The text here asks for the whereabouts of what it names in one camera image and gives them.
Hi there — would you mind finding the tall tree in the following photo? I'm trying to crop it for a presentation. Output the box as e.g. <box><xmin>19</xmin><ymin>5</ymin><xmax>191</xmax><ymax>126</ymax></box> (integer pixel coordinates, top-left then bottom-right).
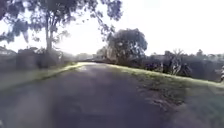
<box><xmin>0</xmin><ymin>0</ymin><xmax>124</xmax><ymax>69</ymax></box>

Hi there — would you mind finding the dark fence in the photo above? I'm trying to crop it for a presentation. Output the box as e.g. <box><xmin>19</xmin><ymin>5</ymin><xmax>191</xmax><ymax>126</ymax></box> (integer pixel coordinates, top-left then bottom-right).
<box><xmin>189</xmin><ymin>53</ymin><xmax>224</xmax><ymax>83</ymax></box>
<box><xmin>0</xmin><ymin>48</ymin><xmax>64</xmax><ymax>71</ymax></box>

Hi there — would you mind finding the row of bushes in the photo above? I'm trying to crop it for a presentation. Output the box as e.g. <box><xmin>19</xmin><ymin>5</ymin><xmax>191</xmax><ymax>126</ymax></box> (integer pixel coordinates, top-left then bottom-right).
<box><xmin>143</xmin><ymin>49</ymin><xmax>194</xmax><ymax>78</ymax></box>

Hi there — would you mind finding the green grass lawn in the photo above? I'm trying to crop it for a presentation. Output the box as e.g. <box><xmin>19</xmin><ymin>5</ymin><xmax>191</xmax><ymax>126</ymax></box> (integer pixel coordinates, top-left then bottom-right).
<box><xmin>106</xmin><ymin>63</ymin><xmax>224</xmax><ymax>128</ymax></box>

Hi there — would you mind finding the grass verge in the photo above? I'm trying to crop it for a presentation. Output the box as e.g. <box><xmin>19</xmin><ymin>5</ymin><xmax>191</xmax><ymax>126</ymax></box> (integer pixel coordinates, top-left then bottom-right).
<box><xmin>0</xmin><ymin>62</ymin><xmax>83</xmax><ymax>93</ymax></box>

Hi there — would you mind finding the dark grey asphalt path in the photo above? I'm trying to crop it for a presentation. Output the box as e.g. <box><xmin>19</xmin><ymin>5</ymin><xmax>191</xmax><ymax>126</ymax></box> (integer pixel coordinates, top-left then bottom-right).
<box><xmin>0</xmin><ymin>62</ymin><xmax>201</xmax><ymax>128</ymax></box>

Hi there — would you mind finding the round dark tree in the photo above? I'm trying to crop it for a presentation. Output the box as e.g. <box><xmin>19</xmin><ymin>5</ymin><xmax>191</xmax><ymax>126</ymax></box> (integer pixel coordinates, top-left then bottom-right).
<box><xmin>106</xmin><ymin>28</ymin><xmax>148</xmax><ymax>66</ymax></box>

